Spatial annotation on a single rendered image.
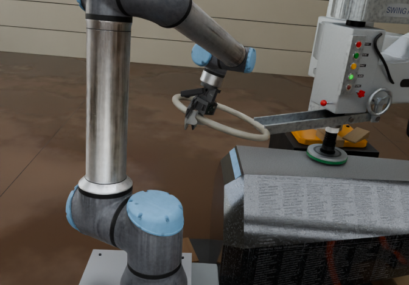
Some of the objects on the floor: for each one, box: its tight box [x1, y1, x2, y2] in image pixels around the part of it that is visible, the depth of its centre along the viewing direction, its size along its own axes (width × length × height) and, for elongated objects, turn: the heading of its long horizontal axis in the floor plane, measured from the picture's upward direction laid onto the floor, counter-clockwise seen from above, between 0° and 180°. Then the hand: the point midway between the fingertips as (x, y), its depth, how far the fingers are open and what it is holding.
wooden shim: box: [182, 238, 199, 262], centre depth 269 cm, size 25×10×2 cm, turn 6°
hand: (188, 126), depth 170 cm, fingers closed on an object, 4 cm apart
